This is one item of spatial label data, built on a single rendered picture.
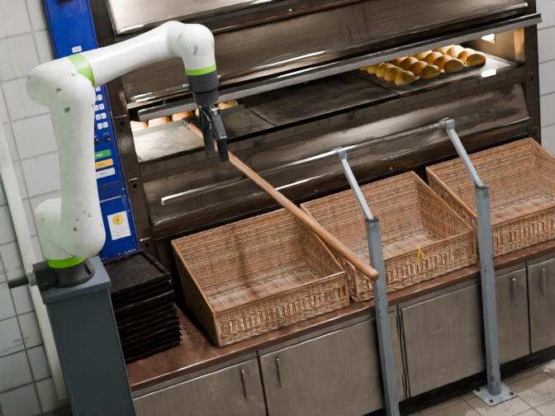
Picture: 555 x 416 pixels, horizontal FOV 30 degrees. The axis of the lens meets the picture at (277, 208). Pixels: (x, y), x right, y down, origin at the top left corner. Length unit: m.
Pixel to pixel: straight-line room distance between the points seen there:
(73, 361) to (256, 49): 1.54
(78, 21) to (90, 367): 1.31
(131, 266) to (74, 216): 1.09
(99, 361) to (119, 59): 0.92
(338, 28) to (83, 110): 1.67
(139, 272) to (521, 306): 1.60
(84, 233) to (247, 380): 1.25
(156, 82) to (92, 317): 1.17
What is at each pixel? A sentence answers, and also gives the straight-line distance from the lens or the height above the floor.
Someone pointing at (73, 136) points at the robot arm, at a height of 1.69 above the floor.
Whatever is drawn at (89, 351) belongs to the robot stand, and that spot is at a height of 0.98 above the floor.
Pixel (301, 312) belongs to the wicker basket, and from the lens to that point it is 3.99.
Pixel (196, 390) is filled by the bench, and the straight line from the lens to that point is 3.91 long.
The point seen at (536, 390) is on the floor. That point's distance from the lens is 4.55.
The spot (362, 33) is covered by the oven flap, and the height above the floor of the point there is 1.50.
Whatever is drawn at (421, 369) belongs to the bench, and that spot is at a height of 0.22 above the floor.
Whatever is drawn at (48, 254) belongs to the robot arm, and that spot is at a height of 1.31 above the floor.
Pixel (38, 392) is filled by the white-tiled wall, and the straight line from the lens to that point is 4.37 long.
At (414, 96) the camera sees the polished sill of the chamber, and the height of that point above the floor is 1.17.
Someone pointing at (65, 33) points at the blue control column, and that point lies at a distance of 3.88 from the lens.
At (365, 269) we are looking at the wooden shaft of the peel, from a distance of 2.96.
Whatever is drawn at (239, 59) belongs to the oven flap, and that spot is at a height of 1.51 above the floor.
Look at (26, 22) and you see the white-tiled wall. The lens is 3.88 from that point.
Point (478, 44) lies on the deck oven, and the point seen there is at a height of 1.21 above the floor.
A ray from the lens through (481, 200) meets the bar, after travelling 4.08.
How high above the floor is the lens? 2.52
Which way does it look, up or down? 23 degrees down
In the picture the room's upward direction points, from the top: 8 degrees counter-clockwise
